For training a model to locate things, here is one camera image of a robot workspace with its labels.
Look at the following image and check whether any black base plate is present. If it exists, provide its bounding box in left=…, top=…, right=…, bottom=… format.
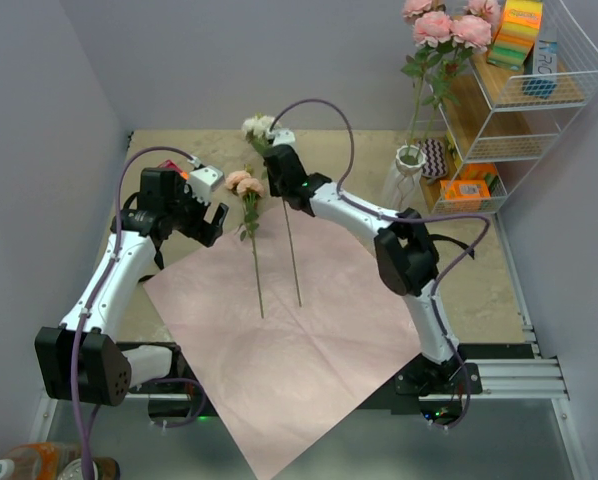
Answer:
left=131, top=344, right=487, bottom=425

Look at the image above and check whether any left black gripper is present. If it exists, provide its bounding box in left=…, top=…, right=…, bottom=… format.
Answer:
left=166, top=177, right=227, bottom=246

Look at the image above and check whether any blue white tall box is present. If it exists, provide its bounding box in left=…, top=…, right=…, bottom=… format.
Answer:
left=521, top=24, right=558, bottom=100

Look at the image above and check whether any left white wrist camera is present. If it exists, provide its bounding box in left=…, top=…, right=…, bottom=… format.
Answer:
left=187, top=166, right=224, bottom=206

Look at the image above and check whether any pink rose stem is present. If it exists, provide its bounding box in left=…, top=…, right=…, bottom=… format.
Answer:
left=420, top=0, right=503, bottom=151
left=401, top=0, right=452, bottom=145

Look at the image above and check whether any aluminium rail frame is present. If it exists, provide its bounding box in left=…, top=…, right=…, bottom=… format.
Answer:
left=28, top=326, right=591, bottom=480

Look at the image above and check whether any orange green sponge pack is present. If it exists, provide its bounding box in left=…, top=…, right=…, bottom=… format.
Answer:
left=459, top=162, right=498, bottom=188

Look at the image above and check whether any orange box on shelf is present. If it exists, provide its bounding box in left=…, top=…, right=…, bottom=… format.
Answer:
left=440, top=179, right=491, bottom=213

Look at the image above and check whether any white rose stem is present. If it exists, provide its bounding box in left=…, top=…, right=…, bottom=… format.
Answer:
left=242, top=114, right=303, bottom=307

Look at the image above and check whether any white ribbed vase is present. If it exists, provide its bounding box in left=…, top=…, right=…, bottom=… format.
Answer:
left=379, top=144, right=427, bottom=212

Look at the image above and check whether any pink wrapping paper sheet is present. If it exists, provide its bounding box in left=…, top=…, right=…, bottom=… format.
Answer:
left=145, top=206, right=420, bottom=479

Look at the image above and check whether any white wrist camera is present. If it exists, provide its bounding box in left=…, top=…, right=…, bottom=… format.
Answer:
left=187, top=166, right=224, bottom=206
left=266, top=128, right=296, bottom=147

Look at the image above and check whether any peach rose stem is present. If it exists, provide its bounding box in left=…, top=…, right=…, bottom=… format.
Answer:
left=225, top=164, right=265, bottom=318

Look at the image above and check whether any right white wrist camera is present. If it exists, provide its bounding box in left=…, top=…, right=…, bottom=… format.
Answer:
left=266, top=128, right=296, bottom=147

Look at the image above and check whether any orange juice bottle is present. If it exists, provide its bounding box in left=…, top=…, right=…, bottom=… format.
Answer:
left=0, top=442, right=82, bottom=480

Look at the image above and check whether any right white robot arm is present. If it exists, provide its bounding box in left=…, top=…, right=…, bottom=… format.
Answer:
left=264, top=144, right=462, bottom=393

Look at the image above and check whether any colourful sponge pack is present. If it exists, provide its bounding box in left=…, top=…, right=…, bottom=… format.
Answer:
left=486, top=0, right=543, bottom=71

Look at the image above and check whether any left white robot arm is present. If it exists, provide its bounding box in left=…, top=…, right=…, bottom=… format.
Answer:
left=34, top=166, right=228, bottom=406

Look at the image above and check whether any white wire shelf rack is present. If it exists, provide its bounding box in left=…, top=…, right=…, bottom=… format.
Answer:
left=420, top=1, right=598, bottom=215

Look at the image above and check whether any metal tin can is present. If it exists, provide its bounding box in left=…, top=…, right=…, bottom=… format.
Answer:
left=57, top=457, right=121, bottom=480

